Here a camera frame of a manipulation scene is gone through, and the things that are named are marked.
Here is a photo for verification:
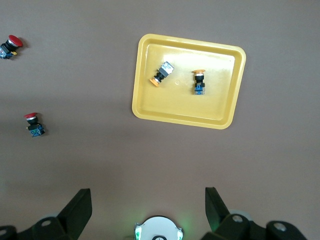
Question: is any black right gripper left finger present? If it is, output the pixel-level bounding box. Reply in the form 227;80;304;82
17;187;93;240

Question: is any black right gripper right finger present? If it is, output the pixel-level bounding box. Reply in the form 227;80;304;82
201;186;270;240

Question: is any yellow push button blue base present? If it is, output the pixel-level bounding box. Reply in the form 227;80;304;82
191;69;207;97

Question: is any yellow push button grey base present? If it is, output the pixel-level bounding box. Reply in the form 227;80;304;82
149;61;175;88

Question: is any brown table mat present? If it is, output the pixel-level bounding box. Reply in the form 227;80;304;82
0;0;320;240

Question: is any red push button blue base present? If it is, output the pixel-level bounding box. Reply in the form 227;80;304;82
23;112;46;138

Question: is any yellow plastic tray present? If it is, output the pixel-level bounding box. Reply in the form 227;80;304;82
131;33;247;130

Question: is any red push button black base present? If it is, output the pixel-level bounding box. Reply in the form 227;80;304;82
0;34;24;60

